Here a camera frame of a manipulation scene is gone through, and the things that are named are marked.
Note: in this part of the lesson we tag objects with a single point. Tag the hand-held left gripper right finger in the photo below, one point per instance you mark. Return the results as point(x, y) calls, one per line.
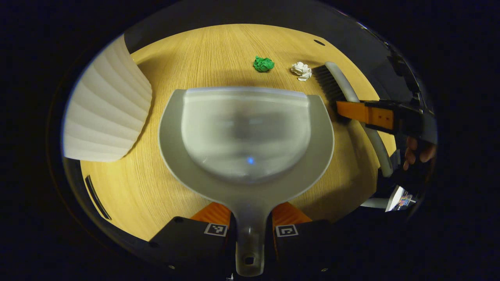
point(300, 246)

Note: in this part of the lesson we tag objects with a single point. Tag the white paper ball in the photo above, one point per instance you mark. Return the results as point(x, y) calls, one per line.
point(301, 70)

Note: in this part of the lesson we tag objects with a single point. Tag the small white broom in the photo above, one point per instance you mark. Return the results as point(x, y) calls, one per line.
point(381, 152)

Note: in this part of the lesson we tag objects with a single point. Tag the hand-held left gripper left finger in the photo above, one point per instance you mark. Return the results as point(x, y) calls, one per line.
point(187, 242)

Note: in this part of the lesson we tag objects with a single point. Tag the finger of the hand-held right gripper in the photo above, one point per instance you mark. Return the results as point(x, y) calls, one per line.
point(353, 111)

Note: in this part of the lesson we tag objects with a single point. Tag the green paper ball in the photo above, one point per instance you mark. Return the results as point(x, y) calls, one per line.
point(263, 64)

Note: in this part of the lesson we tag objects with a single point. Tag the translucent white dustpan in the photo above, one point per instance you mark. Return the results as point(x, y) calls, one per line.
point(246, 128)

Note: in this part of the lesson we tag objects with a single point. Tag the white printed card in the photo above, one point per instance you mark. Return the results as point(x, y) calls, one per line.
point(396, 199)

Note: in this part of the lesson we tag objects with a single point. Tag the white ribbed garbage bin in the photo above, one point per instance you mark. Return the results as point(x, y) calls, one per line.
point(105, 109)

